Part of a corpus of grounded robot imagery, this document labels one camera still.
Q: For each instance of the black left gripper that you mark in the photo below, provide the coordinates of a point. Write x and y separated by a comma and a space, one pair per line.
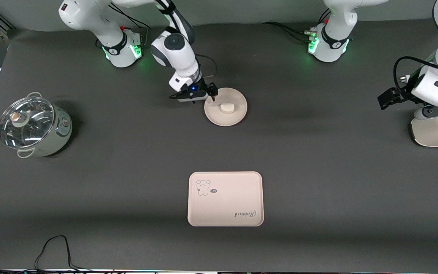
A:
404, 93

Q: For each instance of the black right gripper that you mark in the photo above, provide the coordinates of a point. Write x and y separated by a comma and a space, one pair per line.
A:
205, 87

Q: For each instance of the white steamed bun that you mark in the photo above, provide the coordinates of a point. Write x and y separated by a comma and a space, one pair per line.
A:
227, 107

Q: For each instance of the round cream plate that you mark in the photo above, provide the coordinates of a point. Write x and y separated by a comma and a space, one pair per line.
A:
234, 118

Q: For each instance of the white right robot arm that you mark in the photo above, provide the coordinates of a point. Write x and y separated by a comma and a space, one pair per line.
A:
177, 49

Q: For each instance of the cream tray with bear print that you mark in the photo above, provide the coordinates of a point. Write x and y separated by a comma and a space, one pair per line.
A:
226, 205

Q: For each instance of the cream toaster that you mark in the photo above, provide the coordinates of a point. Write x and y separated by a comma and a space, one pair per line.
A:
435, 133

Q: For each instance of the pale green electric pot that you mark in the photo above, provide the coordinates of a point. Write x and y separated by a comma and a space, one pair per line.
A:
57, 137

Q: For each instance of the glass pot lid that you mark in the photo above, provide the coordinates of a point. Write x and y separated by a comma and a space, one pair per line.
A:
25, 121

